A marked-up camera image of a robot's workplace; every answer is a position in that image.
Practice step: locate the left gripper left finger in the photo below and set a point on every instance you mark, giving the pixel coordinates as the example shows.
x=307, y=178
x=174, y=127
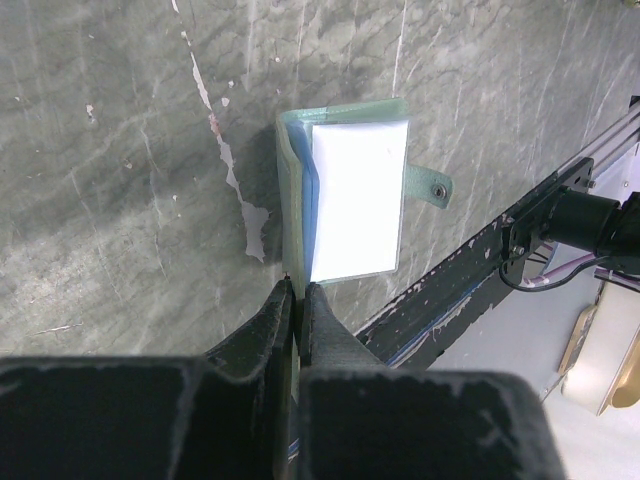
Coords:
x=222, y=414

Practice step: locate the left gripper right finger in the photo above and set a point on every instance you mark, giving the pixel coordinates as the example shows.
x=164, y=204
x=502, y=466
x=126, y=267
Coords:
x=360, y=419

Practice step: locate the green card holder wallet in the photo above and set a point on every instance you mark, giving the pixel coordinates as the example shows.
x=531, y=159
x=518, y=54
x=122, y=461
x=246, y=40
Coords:
x=343, y=178

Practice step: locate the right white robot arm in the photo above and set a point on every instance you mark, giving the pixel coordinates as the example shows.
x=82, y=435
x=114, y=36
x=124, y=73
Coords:
x=606, y=229

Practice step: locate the aluminium extrusion frame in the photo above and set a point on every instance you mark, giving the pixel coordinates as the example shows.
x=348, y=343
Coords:
x=610, y=145

